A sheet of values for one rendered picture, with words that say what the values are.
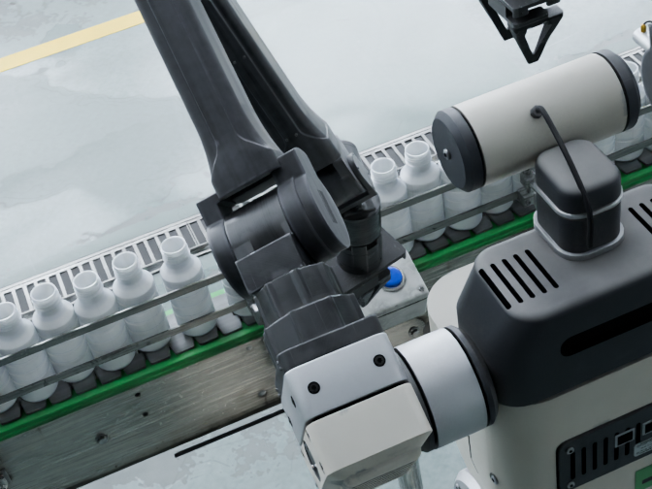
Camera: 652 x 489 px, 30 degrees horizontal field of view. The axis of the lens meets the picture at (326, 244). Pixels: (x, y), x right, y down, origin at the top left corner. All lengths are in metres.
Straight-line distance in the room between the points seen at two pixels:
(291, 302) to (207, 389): 0.88
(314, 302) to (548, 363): 0.19
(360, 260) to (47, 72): 3.03
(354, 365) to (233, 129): 0.24
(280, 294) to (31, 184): 2.94
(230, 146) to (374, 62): 3.00
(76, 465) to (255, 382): 0.30
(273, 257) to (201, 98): 0.16
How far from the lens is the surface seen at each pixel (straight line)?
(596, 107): 1.00
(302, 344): 0.95
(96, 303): 1.73
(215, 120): 1.07
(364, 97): 3.90
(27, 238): 3.72
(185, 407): 1.88
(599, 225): 0.98
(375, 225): 1.43
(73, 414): 1.82
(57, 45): 4.53
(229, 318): 1.83
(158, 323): 1.79
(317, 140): 1.33
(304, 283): 0.99
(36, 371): 1.77
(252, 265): 1.02
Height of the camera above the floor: 2.29
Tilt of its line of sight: 42 degrees down
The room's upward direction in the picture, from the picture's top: 12 degrees counter-clockwise
